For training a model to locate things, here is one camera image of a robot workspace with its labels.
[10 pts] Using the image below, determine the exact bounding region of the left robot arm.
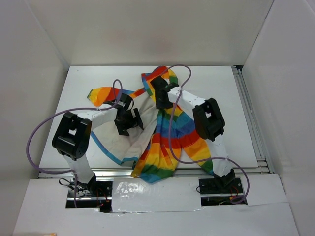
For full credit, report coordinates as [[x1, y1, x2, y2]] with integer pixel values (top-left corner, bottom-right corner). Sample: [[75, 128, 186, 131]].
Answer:
[[52, 93, 144, 196]]

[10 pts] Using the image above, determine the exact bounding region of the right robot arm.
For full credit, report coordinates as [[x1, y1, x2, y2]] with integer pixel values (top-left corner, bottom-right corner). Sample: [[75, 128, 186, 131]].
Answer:
[[150, 76, 240, 193]]

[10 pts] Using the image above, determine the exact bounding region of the aluminium frame rail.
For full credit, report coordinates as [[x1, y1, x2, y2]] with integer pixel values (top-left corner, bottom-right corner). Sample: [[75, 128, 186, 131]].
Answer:
[[38, 65, 275, 179]]

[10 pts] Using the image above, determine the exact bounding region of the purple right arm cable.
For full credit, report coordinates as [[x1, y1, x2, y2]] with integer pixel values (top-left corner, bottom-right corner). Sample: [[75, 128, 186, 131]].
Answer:
[[162, 64, 251, 205]]

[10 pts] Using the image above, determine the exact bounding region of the rainbow striped hooded jacket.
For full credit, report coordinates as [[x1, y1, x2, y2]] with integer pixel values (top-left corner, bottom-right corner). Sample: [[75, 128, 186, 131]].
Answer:
[[91, 66, 213, 183]]

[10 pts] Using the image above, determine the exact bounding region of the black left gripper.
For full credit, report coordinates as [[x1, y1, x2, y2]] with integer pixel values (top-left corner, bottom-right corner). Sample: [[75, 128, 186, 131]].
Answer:
[[115, 108, 143, 136]]

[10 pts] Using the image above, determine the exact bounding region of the white front cover panel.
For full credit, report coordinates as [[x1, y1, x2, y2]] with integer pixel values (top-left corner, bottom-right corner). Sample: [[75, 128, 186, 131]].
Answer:
[[112, 177, 203, 213]]

